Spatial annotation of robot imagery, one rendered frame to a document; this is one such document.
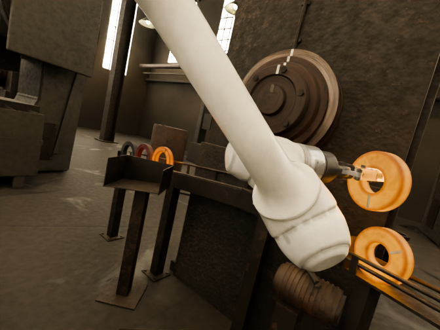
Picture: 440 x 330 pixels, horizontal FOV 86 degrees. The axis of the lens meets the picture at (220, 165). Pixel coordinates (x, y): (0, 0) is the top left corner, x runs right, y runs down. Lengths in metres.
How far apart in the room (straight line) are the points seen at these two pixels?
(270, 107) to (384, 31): 0.54
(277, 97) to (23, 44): 2.61
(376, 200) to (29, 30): 3.07
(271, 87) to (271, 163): 0.73
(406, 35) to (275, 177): 1.00
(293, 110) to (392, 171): 0.42
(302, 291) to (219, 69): 0.78
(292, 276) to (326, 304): 0.12
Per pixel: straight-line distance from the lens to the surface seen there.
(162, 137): 3.80
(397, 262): 0.81
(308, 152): 0.53
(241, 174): 0.46
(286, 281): 0.93
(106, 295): 1.50
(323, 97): 1.01
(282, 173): 0.31
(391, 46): 1.22
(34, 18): 3.18
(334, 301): 0.92
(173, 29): 0.33
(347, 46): 1.25
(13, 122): 2.90
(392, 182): 0.69
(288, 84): 1.01
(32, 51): 3.14
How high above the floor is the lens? 0.93
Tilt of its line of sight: 7 degrees down
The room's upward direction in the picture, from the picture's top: 13 degrees clockwise
